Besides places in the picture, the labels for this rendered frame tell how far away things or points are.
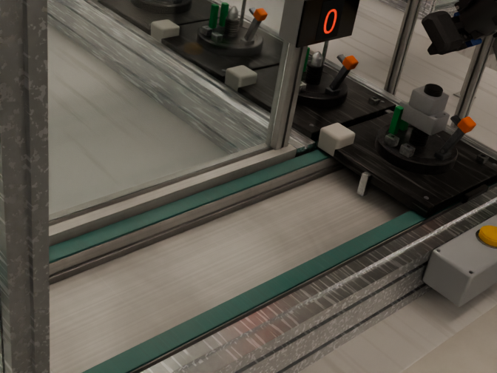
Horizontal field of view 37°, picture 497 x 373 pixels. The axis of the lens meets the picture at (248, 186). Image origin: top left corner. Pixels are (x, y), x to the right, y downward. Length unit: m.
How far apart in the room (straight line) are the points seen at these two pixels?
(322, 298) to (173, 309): 0.19
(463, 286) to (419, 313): 0.09
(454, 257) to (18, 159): 0.76
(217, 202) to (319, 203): 0.18
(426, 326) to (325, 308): 0.23
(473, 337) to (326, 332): 0.25
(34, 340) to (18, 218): 0.11
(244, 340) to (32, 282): 0.40
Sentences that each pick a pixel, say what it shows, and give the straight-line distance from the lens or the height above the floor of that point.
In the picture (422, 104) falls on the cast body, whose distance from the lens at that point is 1.24.
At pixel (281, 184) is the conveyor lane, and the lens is 1.20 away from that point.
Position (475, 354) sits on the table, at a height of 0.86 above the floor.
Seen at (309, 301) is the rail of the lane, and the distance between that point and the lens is 0.95.
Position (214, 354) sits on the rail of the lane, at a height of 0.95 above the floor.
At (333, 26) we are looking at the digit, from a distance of 1.12.
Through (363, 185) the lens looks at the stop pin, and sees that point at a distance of 1.21.
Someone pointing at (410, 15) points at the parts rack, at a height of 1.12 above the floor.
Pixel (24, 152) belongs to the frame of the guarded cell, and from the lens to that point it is 0.47.
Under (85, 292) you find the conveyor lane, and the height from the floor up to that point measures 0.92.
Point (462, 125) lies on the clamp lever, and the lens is 1.22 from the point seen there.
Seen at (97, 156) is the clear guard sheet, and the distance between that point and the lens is 1.00.
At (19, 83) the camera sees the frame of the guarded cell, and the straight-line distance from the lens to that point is 0.44.
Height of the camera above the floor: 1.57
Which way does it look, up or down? 33 degrees down
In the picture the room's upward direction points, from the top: 10 degrees clockwise
